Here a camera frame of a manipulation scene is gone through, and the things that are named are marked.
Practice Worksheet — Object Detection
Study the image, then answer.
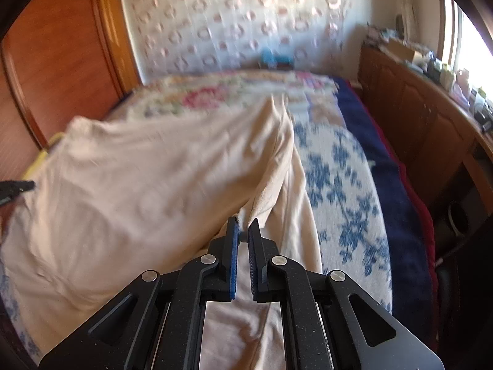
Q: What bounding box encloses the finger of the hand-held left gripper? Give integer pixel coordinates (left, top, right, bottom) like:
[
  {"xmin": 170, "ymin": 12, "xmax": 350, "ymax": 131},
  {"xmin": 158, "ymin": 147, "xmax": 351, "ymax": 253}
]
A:
[{"xmin": 0, "ymin": 179, "xmax": 36, "ymax": 206}]

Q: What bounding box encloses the blue floral white sheet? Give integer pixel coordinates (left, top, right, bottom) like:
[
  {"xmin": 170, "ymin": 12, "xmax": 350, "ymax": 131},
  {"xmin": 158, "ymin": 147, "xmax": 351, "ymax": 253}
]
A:
[{"xmin": 0, "ymin": 122, "xmax": 394, "ymax": 367}]

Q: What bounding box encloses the wooden cabinet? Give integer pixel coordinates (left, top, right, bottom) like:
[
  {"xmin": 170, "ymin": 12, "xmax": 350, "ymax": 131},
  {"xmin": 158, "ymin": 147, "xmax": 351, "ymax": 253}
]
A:
[{"xmin": 357, "ymin": 43, "xmax": 493, "ymax": 211}]

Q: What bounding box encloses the pink floral blanket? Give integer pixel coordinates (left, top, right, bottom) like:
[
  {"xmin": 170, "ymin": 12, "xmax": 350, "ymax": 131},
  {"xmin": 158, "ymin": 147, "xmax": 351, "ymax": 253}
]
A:
[{"xmin": 104, "ymin": 69, "xmax": 340, "ymax": 125}]

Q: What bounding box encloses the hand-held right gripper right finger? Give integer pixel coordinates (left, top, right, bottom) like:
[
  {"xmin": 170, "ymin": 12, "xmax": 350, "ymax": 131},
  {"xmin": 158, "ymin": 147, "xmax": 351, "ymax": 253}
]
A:
[{"xmin": 248, "ymin": 218, "xmax": 446, "ymax": 370}]

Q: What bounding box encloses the wooden framed window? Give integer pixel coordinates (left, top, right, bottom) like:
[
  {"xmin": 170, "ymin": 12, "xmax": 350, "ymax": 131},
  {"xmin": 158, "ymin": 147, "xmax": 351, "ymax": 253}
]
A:
[{"xmin": 438, "ymin": 0, "xmax": 493, "ymax": 72}]

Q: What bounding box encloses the cardboard box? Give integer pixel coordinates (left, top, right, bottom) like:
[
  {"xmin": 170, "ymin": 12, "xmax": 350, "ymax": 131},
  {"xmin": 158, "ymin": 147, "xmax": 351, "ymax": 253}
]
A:
[{"xmin": 384, "ymin": 38, "xmax": 425, "ymax": 64}]

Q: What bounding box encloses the beige printed t-shirt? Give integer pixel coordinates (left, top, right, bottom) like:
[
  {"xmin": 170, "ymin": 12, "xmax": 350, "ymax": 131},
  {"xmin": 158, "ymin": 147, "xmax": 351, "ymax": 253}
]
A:
[{"xmin": 0, "ymin": 94, "xmax": 325, "ymax": 370}]

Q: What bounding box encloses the dark waste bin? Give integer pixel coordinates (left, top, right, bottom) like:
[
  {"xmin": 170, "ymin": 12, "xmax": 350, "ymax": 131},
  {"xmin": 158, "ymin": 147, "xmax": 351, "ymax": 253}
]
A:
[{"xmin": 447, "ymin": 199, "xmax": 470, "ymax": 236}]

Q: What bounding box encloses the pink bottle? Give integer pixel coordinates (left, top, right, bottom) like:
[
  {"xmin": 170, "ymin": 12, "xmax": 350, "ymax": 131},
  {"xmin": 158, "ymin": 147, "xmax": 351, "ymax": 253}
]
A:
[{"xmin": 450, "ymin": 68, "xmax": 471, "ymax": 103}]

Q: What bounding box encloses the blue box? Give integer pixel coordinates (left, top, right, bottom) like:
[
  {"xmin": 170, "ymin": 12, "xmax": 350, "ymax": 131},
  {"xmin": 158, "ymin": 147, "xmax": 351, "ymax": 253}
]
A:
[{"xmin": 259, "ymin": 48, "xmax": 295, "ymax": 71}]

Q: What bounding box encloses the navy blue blanket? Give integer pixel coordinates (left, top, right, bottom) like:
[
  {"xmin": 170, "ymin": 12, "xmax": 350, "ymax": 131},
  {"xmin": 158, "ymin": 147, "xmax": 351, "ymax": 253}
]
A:
[{"xmin": 330, "ymin": 76, "xmax": 437, "ymax": 351}]

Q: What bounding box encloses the yellow plush toy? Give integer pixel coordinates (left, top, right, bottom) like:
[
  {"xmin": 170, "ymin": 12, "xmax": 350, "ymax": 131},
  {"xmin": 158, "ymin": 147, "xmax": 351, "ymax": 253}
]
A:
[{"xmin": 22, "ymin": 131, "xmax": 67, "ymax": 183}]

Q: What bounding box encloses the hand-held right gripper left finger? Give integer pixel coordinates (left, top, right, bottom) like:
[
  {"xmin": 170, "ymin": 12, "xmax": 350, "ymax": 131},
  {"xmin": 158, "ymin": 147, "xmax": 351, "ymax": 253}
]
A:
[{"xmin": 39, "ymin": 216, "xmax": 241, "ymax": 370}]

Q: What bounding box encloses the sheer circle-patterned curtain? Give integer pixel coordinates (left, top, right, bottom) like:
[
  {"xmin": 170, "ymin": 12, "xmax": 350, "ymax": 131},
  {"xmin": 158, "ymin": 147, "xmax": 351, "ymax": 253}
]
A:
[{"xmin": 116, "ymin": 0, "xmax": 357, "ymax": 86}]

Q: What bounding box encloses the wooden slatted wardrobe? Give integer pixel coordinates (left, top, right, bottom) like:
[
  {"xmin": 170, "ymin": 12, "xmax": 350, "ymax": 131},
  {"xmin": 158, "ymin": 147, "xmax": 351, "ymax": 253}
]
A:
[{"xmin": 0, "ymin": 0, "xmax": 144, "ymax": 187}]

